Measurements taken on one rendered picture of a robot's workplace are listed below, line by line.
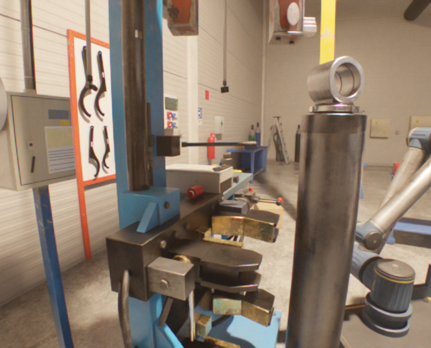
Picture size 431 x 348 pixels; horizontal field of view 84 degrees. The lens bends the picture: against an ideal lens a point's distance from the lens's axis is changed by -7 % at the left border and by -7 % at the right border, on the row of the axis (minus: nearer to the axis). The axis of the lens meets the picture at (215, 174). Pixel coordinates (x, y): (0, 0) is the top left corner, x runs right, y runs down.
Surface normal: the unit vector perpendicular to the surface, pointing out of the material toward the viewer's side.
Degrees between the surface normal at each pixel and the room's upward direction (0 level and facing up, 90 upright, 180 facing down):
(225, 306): 90
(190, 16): 90
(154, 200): 90
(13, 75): 90
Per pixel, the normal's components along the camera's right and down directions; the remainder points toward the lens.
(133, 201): -0.37, 0.16
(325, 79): -0.96, 0.09
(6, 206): 0.93, 0.07
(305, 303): -0.72, 0.12
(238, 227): -0.11, 0.18
